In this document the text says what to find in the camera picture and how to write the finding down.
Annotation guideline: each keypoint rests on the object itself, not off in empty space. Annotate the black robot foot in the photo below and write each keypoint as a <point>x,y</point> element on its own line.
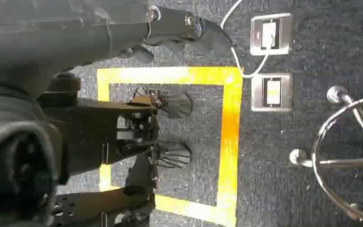
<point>173,155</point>
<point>175,103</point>

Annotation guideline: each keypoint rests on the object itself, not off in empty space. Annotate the black robot leg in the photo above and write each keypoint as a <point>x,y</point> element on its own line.
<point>90,125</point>
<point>106,203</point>

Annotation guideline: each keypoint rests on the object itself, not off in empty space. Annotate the yellow floor tape square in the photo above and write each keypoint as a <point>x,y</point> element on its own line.
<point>230,125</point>

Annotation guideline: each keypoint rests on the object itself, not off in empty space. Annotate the steel floor socket with plug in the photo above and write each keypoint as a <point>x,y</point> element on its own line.
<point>283,34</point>

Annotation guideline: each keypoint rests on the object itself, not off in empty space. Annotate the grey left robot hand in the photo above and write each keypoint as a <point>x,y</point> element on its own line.
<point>28,47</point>

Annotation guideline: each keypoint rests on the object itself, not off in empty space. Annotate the chrome chair base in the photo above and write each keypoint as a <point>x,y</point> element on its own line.
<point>347,162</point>

